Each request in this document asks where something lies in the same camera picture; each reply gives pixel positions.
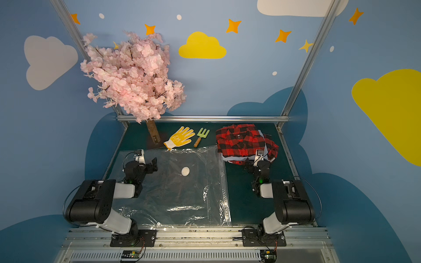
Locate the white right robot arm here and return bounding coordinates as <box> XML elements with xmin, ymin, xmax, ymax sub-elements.
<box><xmin>244</xmin><ymin>158</ymin><xmax>315</xmax><ymax>235</ymax></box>

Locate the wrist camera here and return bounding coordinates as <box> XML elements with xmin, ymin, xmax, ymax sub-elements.
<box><xmin>254</xmin><ymin>150</ymin><xmax>264</xmax><ymax>162</ymax></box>
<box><xmin>134</xmin><ymin>149</ymin><xmax>146</xmax><ymax>164</ymax></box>

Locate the aluminium frame post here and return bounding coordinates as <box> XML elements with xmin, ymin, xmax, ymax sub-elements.
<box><xmin>50</xmin><ymin>0</ymin><xmax>125</xmax><ymax>116</ymax></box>
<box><xmin>281</xmin><ymin>0</ymin><xmax>341</xmax><ymax>118</ymax></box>

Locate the pink artificial blossom tree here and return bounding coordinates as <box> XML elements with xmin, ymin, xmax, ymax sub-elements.
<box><xmin>81</xmin><ymin>32</ymin><xmax>186</xmax><ymax>144</ymax></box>

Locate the yellow work glove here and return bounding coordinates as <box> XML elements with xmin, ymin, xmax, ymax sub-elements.
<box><xmin>163</xmin><ymin>126</ymin><xmax>196</xmax><ymax>150</ymax></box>

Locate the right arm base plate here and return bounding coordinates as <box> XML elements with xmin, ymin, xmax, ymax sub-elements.
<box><xmin>240</xmin><ymin>227</ymin><xmax>287</xmax><ymax>247</ymax></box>

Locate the green garden hand fork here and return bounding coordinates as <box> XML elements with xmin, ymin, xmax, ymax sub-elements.
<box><xmin>194</xmin><ymin>128</ymin><xmax>210</xmax><ymax>148</ymax></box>

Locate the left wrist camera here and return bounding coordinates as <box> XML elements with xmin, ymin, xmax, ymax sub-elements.
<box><xmin>134</xmin><ymin>149</ymin><xmax>146</xmax><ymax>164</ymax></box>

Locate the light blue shirt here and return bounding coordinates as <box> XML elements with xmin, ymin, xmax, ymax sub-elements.
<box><xmin>218</xmin><ymin>128</ymin><xmax>268</xmax><ymax>162</ymax></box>

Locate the right aluminium frame post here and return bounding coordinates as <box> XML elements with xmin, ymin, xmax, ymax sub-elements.
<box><xmin>281</xmin><ymin>0</ymin><xmax>341</xmax><ymax>118</ymax></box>

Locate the aluminium mounting rail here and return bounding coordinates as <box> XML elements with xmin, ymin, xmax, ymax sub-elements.
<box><xmin>55</xmin><ymin>226</ymin><xmax>339</xmax><ymax>263</ymax></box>

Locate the left green circuit board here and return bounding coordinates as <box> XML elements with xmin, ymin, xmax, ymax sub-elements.
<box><xmin>121</xmin><ymin>250</ymin><xmax>141</xmax><ymax>260</ymax></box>

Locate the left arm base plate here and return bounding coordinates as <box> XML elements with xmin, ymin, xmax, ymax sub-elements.
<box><xmin>110</xmin><ymin>230</ymin><xmax>158</xmax><ymax>248</ymax></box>

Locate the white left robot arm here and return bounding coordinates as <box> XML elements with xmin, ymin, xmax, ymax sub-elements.
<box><xmin>62</xmin><ymin>157</ymin><xmax>158</xmax><ymax>237</ymax></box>

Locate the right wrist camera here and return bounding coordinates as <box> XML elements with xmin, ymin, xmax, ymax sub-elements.
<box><xmin>254</xmin><ymin>150</ymin><xmax>264</xmax><ymax>162</ymax></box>

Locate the left aluminium frame post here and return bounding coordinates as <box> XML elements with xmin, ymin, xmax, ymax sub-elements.
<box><xmin>50</xmin><ymin>0</ymin><xmax>125</xmax><ymax>116</ymax></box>

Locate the white round bag valve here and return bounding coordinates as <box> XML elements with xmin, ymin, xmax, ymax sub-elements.
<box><xmin>181</xmin><ymin>167</ymin><xmax>190</xmax><ymax>176</ymax></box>

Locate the green circuit board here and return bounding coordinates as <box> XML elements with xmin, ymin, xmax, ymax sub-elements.
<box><xmin>121</xmin><ymin>250</ymin><xmax>141</xmax><ymax>260</ymax></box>
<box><xmin>260</xmin><ymin>250</ymin><xmax>277</xmax><ymax>263</ymax></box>

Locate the right green circuit board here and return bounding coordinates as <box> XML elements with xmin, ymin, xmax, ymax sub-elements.
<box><xmin>260</xmin><ymin>250</ymin><xmax>277</xmax><ymax>263</ymax></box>

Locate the aluminium frame back bar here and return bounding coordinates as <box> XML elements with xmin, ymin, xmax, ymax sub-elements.
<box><xmin>117</xmin><ymin>114</ymin><xmax>290</xmax><ymax>123</ymax></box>

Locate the clear plastic vacuum bag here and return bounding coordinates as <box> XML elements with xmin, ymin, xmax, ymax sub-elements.
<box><xmin>112</xmin><ymin>146</ymin><xmax>231</xmax><ymax>228</ymax></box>

